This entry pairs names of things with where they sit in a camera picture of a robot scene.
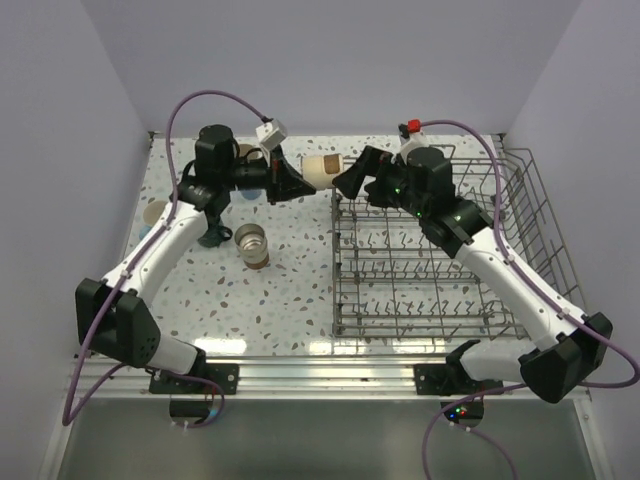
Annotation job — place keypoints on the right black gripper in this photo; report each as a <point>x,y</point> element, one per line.
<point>372,162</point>

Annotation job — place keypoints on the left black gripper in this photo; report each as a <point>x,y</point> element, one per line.
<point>282,181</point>

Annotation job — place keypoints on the blue plastic cup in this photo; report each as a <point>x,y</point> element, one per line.
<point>251,195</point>

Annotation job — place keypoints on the beige brown cup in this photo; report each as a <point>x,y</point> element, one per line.
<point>252,245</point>
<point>320,171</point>

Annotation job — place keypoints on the dark green mug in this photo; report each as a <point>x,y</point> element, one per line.
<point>215,236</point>

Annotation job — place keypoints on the light blue ceramic mug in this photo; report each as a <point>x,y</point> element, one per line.
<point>150,215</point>

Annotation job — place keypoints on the tall beige cup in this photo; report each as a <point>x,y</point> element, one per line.
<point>249,152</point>

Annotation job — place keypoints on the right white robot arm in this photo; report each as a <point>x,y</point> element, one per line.
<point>564,345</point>

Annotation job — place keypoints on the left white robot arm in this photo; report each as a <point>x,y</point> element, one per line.
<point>113,316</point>

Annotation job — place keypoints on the left round controller board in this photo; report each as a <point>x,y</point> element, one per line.
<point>195,410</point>

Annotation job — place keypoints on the round controller board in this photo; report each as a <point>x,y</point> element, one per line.
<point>469,414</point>
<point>195,410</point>

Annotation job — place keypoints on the right round controller board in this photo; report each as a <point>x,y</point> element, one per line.
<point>469,414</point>

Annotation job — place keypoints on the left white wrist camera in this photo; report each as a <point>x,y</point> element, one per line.
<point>270,134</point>

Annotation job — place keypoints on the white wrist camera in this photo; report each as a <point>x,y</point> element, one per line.
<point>411,138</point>
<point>270,134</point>

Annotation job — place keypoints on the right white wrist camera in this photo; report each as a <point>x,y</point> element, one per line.
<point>411,138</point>

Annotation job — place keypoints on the grey wire dish rack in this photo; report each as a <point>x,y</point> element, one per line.
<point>393,288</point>

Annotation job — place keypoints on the aluminium mounting rail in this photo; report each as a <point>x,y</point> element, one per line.
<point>283,377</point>

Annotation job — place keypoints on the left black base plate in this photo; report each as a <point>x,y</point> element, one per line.
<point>225,375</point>

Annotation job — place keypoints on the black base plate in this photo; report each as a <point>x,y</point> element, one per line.
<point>430,380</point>
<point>225,375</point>

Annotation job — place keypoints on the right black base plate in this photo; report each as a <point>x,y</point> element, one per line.
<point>430,380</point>

